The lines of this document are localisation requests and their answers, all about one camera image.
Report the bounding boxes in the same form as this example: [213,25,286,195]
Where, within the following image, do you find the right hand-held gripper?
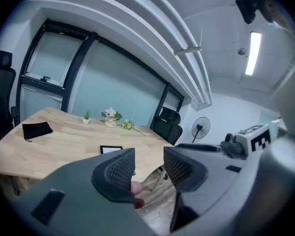
[220,123,272,160]

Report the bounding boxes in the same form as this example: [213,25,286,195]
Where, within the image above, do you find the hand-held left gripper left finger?
[91,147,136,204]

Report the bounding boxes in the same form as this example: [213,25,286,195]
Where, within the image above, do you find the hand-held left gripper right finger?
[163,146,209,194]

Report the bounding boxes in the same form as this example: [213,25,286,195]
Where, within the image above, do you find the black picture frame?
[99,145,124,155]

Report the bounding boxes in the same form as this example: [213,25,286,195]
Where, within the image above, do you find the person's left hand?
[131,180,146,210]

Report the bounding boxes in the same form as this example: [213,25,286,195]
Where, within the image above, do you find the wooden table leg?
[151,165,167,191]

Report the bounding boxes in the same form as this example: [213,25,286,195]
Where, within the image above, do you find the black standing fan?
[191,116,211,144]

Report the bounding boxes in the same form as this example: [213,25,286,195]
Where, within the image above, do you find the black mesh office chair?
[149,106,183,146]
[0,49,20,139]

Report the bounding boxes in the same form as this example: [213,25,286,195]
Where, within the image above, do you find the loose artificial flower sprig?
[120,118,147,137]

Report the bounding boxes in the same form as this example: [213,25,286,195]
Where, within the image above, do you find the vase with white flowers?
[99,106,123,128]

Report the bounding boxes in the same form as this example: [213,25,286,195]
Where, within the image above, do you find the long ceiling light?
[244,31,262,77]

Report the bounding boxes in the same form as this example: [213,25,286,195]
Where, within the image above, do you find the black cloth pouch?
[22,121,54,143]

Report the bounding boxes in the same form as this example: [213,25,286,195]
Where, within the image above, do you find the black framed frosted window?
[15,18,185,130]

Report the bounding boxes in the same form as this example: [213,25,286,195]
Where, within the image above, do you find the person's head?
[259,0,295,34]

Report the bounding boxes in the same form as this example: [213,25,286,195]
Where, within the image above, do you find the white ceiling pipes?
[93,0,213,105]

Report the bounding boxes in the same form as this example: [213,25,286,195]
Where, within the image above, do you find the black head-worn camera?
[235,0,260,25]

